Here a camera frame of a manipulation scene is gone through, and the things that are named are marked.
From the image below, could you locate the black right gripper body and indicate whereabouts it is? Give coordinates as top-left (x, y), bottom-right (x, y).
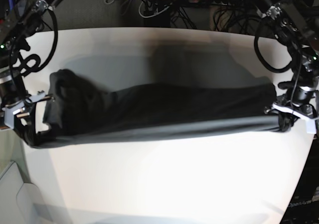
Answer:
top-left (0, 93), bottom-right (37, 144)

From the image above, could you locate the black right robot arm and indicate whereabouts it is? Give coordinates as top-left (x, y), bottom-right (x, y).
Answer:
top-left (0, 0), bottom-right (58, 146)

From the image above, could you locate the dark grey t-shirt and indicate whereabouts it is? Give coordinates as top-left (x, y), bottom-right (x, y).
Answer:
top-left (24, 69), bottom-right (293, 149)

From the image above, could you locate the grey tray corner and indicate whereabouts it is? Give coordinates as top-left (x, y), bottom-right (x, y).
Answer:
top-left (0, 162), bottom-right (43, 224)

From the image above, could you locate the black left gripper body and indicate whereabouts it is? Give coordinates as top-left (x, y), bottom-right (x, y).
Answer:
top-left (275, 84), bottom-right (319, 131)

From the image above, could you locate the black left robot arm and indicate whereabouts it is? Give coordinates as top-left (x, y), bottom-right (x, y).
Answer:
top-left (251, 0), bottom-right (319, 134)

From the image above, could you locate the white cable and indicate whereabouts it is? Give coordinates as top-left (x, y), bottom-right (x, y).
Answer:
top-left (138, 0), bottom-right (172, 18)

